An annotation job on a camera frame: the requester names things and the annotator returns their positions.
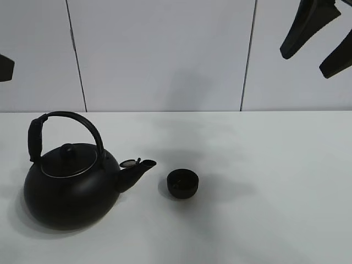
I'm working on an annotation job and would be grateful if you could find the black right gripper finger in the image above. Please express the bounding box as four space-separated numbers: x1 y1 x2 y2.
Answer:
319 34 351 79
280 0 340 59

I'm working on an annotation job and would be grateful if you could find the small black teacup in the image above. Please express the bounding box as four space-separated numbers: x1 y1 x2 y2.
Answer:
166 168 199 200

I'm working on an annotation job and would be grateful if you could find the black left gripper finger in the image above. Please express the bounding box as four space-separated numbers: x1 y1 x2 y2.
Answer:
0 54 15 82

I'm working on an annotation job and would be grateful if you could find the black round teapot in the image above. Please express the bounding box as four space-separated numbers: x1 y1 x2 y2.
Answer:
23 111 157 230

